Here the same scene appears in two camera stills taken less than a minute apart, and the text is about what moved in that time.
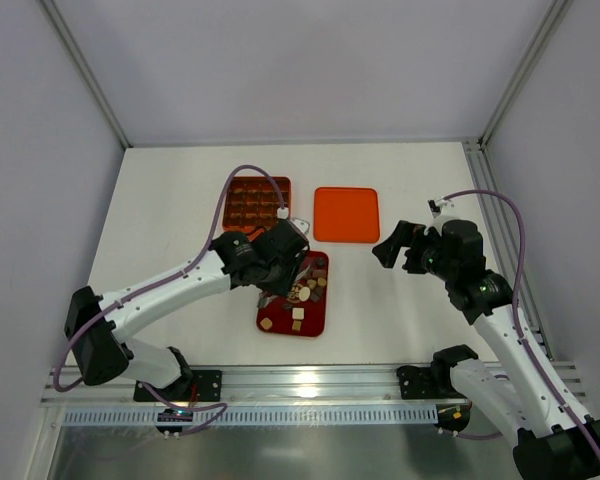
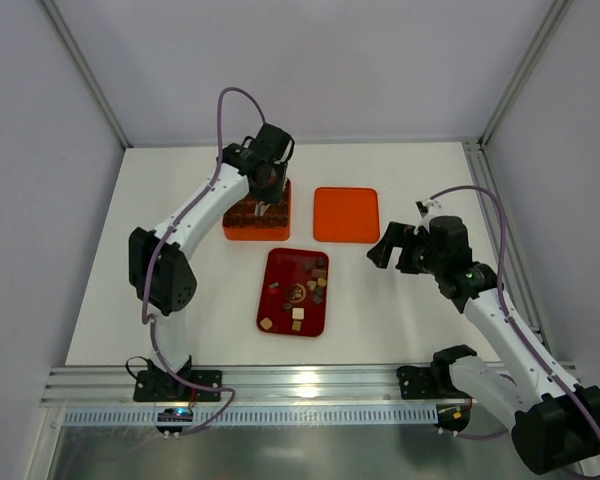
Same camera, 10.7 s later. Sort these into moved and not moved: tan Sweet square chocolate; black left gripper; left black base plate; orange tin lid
Moved: black left gripper
Not moved: left black base plate; orange tin lid; tan Sweet square chocolate
